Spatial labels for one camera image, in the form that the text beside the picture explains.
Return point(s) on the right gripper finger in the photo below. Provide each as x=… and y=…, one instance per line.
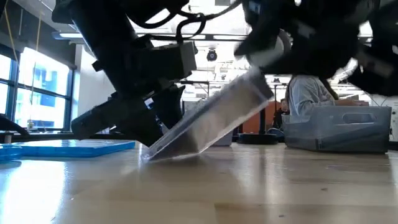
x=262, y=39
x=287, y=68

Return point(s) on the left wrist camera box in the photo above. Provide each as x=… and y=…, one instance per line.
x=168, y=62

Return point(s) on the black workstation frame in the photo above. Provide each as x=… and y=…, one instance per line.
x=199, y=82

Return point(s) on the orange partition wall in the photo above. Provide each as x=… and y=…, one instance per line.
x=252, y=124

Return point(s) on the blue jewel case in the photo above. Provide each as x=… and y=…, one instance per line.
x=9, y=154
x=77, y=149

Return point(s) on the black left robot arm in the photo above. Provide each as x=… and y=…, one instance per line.
x=102, y=46

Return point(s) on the large window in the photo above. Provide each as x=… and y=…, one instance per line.
x=46, y=105

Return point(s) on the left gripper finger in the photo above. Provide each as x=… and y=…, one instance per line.
x=143, y=129
x=171, y=109

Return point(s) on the black ceiling spotlight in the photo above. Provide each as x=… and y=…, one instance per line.
x=212, y=55

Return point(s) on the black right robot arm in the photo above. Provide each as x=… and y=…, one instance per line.
x=382, y=62

